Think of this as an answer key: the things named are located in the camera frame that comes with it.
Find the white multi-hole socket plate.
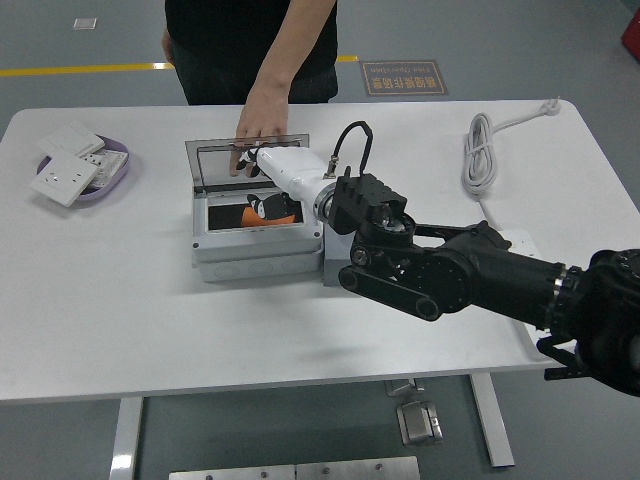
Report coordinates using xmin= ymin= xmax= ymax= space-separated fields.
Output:
xmin=79 ymin=148 xmax=130 ymax=190

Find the yellow floor tape line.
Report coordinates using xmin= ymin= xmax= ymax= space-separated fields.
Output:
xmin=0 ymin=54 xmax=360 ymax=79

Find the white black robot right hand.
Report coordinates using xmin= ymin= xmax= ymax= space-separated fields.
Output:
xmin=238 ymin=146 xmax=337 ymax=227

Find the white table leg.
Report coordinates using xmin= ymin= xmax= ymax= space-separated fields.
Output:
xmin=468 ymin=372 xmax=516 ymax=469
xmin=108 ymin=397 xmax=146 ymax=480

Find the person's left hand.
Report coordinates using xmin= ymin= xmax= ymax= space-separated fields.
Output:
xmin=228 ymin=82 xmax=291 ymax=179

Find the grey electrical box clear lid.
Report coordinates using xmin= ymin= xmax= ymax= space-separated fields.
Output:
xmin=184 ymin=132 xmax=325 ymax=285

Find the white power strip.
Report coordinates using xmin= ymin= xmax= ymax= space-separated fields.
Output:
xmin=499 ymin=228 xmax=540 ymax=259

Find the white wall switch plate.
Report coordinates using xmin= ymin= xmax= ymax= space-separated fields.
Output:
xmin=35 ymin=121 xmax=106 ymax=159

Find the white wall socket plate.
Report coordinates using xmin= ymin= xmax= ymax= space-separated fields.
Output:
xmin=29 ymin=149 xmax=100 ymax=207

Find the orange cylinder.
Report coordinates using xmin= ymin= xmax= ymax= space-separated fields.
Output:
xmin=241 ymin=205 xmax=302 ymax=229

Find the grey cube with round hole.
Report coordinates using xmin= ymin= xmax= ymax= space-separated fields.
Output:
xmin=322 ymin=224 xmax=361 ymax=288

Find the person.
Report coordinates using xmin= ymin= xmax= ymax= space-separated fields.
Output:
xmin=160 ymin=0 xmax=340 ymax=106

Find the brown floor sign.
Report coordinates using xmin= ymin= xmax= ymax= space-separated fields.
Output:
xmin=359 ymin=60 xmax=450 ymax=97

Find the steel floor plate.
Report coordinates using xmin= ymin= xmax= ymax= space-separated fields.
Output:
xmin=168 ymin=455 xmax=421 ymax=480

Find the red object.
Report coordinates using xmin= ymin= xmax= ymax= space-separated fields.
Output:
xmin=619 ymin=9 xmax=640 ymax=51

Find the white power cord with plug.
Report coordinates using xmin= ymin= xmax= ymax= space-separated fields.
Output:
xmin=460 ymin=96 xmax=562 ymax=234

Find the purple tray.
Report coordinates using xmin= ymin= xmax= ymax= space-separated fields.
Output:
xmin=35 ymin=132 xmax=135 ymax=204

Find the metal under-table bracket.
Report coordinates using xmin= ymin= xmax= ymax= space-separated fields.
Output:
xmin=384 ymin=378 xmax=426 ymax=398

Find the metal floor socket box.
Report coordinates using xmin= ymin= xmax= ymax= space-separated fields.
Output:
xmin=396 ymin=399 xmax=445 ymax=446

